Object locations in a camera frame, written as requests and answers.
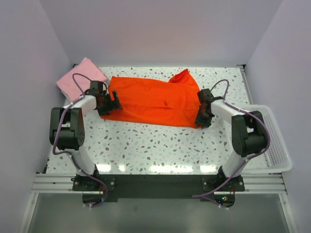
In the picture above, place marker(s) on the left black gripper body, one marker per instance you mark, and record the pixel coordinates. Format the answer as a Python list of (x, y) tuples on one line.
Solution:
[(107, 102)]

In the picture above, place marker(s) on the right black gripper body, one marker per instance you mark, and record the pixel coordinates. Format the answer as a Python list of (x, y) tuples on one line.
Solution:
[(200, 109)]

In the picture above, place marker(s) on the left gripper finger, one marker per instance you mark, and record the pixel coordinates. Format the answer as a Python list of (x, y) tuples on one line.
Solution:
[(116, 102), (105, 110)]

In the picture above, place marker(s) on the orange t shirt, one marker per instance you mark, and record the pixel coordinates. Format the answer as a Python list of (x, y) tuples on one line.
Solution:
[(151, 101)]

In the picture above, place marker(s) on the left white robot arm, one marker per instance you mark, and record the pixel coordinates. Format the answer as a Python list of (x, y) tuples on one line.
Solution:
[(67, 131)]

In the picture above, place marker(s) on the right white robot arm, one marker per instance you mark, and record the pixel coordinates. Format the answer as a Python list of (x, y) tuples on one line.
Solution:
[(249, 135)]

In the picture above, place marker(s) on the pink folded t shirt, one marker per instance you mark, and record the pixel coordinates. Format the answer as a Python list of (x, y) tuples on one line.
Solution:
[(78, 79)]

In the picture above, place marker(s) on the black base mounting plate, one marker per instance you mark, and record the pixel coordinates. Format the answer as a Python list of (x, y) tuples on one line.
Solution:
[(226, 199)]

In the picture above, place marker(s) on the white plastic basket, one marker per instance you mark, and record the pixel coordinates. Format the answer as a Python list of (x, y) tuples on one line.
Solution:
[(276, 159)]

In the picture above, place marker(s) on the aluminium frame rail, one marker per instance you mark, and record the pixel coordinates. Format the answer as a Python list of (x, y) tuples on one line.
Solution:
[(194, 184)]

